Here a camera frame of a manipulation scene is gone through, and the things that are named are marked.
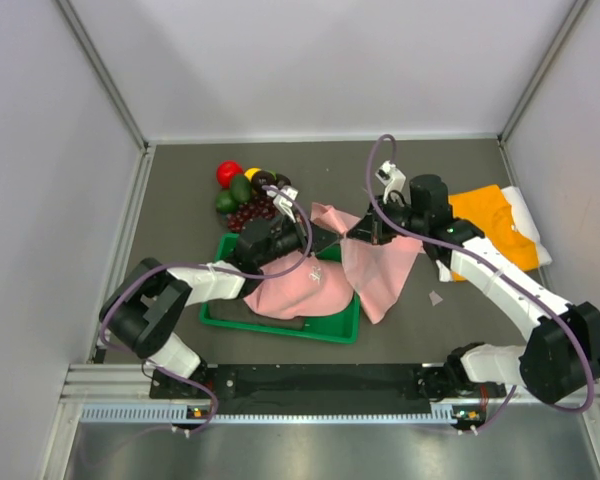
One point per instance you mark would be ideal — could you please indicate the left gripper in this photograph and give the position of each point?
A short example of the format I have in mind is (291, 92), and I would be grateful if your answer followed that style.
(322, 238)

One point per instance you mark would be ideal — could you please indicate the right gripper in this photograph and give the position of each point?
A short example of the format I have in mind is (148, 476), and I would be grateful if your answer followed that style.
(372, 229)

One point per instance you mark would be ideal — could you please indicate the pink plastic bag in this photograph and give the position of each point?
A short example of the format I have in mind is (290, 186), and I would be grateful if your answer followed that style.
(376, 273)

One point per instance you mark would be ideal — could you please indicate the dark red grape bunch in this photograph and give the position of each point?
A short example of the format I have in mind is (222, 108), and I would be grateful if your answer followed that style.
(260, 206)

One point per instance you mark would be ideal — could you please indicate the dark brown fruit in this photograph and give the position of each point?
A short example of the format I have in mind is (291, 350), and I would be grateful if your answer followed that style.
(262, 178)

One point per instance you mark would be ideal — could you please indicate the green avocado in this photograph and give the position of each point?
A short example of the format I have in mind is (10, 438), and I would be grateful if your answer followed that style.
(240, 188)

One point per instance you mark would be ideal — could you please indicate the red tomato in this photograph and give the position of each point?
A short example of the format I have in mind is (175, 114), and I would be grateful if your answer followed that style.
(226, 171)

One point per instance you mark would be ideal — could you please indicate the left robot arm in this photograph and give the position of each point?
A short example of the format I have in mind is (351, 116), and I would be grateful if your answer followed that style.
(270, 267)

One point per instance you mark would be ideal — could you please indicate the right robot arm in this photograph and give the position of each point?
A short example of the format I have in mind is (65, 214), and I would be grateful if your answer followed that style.
(561, 353)

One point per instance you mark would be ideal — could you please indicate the pink baseball cap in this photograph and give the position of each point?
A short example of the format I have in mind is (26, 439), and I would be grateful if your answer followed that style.
(316, 288)

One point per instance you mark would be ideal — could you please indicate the dark kiwi fruit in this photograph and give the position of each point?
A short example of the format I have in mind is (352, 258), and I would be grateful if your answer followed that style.
(282, 181)

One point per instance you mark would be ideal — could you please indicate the green plastic tray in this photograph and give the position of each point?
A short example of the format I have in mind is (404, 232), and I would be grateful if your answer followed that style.
(339, 328)

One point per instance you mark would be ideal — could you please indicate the yellow lemon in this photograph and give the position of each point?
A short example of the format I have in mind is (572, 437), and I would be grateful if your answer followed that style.
(249, 173)

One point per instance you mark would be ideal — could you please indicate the dark olive folded cloth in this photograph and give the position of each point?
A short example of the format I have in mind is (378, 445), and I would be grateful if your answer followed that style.
(238, 311)

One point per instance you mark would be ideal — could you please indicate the orange folded t-shirt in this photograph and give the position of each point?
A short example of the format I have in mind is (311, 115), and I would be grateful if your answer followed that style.
(489, 209)

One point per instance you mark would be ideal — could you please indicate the white folded cloth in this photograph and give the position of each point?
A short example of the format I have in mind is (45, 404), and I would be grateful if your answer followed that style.
(525, 221)

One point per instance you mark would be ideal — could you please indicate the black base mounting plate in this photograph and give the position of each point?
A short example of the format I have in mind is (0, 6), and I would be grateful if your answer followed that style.
(411, 381)

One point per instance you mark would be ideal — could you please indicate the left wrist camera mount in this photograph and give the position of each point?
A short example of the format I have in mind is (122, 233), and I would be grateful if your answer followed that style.
(283, 200)

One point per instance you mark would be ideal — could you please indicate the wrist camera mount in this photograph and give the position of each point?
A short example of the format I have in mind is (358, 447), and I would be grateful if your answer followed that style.
(392, 179)
(283, 200)

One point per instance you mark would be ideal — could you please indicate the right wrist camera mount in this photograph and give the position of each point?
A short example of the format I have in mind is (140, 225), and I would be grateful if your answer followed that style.
(392, 179)

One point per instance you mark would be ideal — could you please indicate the aluminium frame rail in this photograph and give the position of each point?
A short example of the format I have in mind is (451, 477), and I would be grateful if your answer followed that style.
(109, 382)

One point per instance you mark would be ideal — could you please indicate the grey slotted cable duct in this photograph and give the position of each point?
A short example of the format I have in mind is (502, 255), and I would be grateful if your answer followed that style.
(444, 414)

